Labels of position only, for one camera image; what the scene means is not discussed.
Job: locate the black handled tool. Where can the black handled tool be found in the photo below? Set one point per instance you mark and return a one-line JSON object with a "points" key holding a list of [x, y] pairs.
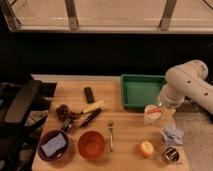
{"points": [[90, 118]]}

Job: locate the orange carrot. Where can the orange carrot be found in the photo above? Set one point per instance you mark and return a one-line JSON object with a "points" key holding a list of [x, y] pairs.
{"points": [[154, 110]]}

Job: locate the dark red grape bunch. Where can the dark red grape bunch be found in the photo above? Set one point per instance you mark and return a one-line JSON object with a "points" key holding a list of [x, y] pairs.
{"points": [[63, 112]]}

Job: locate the yellow apple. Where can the yellow apple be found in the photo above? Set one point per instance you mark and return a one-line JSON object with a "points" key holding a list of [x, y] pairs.
{"points": [[146, 149]]}

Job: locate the silver metal fork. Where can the silver metal fork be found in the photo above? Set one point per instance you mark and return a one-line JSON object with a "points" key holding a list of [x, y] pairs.
{"points": [[110, 128]]}

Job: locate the purple bowl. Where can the purple bowl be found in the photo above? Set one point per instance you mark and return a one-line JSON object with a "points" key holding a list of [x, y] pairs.
{"points": [[44, 139]]}

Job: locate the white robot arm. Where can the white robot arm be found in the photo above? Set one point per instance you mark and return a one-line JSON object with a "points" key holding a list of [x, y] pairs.
{"points": [[187, 80]]}

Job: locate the orange plastic bowl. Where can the orange plastic bowl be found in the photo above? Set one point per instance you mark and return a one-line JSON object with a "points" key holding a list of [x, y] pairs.
{"points": [[91, 145]]}

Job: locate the light blue towel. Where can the light blue towel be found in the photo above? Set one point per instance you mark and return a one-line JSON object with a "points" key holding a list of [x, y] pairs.
{"points": [[172, 135]]}

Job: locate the metal cup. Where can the metal cup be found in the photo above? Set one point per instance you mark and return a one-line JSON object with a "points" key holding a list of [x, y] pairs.
{"points": [[171, 155]]}

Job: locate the green plastic tray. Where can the green plastic tray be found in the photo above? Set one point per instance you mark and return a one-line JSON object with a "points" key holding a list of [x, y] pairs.
{"points": [[138, 91]]}

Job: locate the blue sponge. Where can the blue sponge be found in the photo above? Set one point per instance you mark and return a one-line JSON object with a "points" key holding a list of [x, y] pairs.
{"points": [[53, 145]]}

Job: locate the black rectangular block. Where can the black rectangular block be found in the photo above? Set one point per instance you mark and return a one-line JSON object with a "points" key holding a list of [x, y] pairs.
{"points": [[89, 95]]}

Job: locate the small metal clip tool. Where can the small metal clip tool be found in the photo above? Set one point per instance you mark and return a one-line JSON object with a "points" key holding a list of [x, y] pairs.
{"points": [[67, 125]]}

